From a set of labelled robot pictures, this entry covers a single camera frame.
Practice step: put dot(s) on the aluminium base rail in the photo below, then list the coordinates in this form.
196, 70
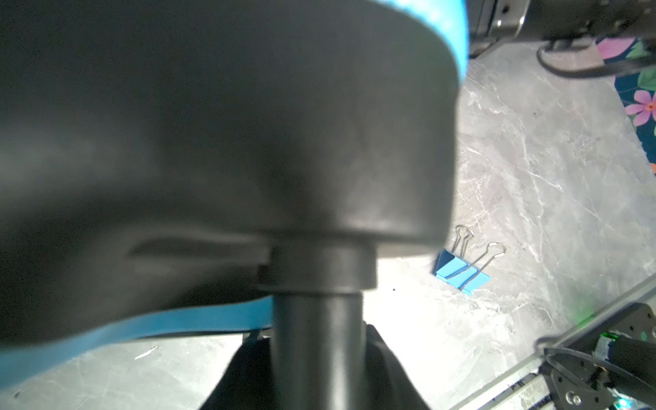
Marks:
522, 387

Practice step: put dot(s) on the blue binder clip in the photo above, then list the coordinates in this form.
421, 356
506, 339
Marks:
455, 269

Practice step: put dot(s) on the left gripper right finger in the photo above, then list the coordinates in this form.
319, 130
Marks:
388, 385

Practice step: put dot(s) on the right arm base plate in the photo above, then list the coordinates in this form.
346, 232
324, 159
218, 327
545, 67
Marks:
612, 366

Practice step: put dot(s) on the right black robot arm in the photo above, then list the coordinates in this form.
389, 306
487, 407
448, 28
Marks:
563, 26

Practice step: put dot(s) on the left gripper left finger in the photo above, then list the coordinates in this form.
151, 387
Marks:
248, 381

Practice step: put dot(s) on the blue suitcase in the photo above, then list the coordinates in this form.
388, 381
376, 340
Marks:
187, 167

